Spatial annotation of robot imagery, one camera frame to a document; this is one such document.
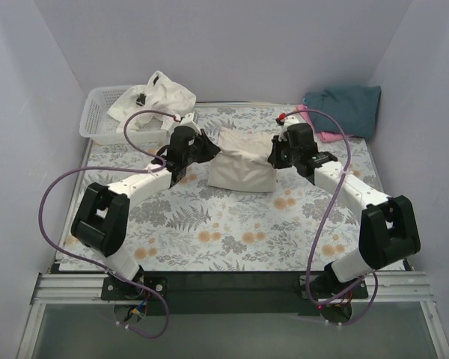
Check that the aluminium frame rail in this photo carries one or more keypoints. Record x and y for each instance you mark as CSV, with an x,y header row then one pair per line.
x,y
392,286

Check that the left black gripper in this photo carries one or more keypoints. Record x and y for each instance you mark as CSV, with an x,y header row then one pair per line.
x,y
203,146

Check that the white crumpled t shirt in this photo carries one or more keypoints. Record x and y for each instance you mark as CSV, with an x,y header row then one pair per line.
x,y
159,94

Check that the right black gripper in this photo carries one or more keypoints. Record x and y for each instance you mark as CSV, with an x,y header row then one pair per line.
x,y
278,152

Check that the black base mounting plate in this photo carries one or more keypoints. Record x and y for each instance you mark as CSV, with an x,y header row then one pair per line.
x,y
225,292

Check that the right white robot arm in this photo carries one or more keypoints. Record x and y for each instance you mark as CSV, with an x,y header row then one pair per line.
x,y
388,231

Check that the cream t shirt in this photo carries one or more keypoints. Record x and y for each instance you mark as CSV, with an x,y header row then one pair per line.
x,y
242,164

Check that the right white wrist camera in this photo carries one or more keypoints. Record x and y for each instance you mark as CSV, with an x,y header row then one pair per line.
x,y
285,122

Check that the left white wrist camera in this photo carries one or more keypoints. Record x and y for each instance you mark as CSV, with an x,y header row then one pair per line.
x,y
188,120

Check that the floral table mat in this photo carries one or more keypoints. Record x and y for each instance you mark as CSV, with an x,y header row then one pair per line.
x,y
195,227

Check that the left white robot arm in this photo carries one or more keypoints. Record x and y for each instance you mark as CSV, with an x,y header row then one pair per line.
x,y
102,217

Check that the white plastic laundry basket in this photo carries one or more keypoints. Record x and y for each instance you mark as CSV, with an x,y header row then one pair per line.
x,y
101,128

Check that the pink folded t shirt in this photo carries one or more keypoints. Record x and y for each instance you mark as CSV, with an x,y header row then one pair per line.
x,y
325,137

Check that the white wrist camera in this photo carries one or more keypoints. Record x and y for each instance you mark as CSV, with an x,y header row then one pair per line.
x,y
188,120
285,122

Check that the teal folded t shirt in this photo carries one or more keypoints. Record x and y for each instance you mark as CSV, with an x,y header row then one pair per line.
x,y
353,108

